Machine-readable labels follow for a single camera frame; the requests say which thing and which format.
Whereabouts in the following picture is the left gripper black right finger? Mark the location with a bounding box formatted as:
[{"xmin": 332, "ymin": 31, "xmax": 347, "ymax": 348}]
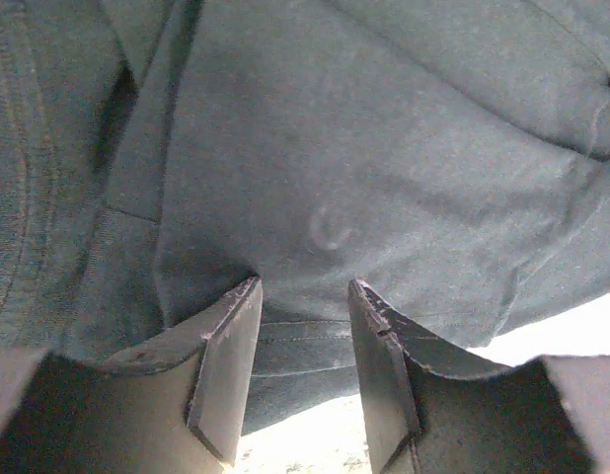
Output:
[{"xmin": 348, "ymin": 280, "xmax": 610, "ymax": 473}]

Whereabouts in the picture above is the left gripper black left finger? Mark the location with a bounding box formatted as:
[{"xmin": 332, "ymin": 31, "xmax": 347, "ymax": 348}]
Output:
[{"xmin": 0, "ymin": 277, "xmax": 263, "ymax": 473}]

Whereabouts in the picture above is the black t shirt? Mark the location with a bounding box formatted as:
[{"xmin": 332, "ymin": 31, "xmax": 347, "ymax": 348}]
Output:
[{"xmin": 0, "ymin": 1, "xmax": 610, "ymax": 433}]

